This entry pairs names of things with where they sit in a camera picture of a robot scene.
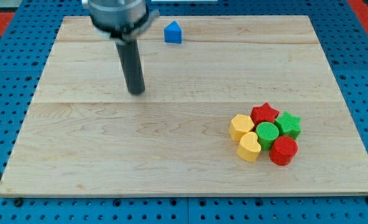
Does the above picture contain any grey metal robot end flange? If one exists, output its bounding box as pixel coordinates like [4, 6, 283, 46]
[81, 0, 159, 42]

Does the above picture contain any green cylinder block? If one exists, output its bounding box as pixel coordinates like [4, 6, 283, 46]
[256, 122, 280, 151]

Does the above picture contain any green star block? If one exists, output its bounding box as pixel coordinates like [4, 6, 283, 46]
[275, 111, 301, 140]

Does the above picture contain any wooden board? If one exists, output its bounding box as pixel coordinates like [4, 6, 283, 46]
[0, 16, 368, 198]

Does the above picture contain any red star block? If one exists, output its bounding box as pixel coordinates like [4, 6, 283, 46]
[250, 103, 280, 127]

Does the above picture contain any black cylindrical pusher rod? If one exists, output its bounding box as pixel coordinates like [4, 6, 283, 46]
[116, 40, 145, 95]

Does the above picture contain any yellow heart block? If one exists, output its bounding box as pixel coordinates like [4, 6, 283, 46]
[237, 132, 262, 162]

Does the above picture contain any blue triangle block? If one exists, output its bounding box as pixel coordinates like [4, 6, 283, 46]
[164, 21, 182, 44]

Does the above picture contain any red cylinder block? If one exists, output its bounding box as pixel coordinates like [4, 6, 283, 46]
[269, 136, 298, 166]

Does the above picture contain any yellow hexagon block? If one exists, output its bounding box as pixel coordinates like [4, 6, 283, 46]
[229, 114, 255, 141]

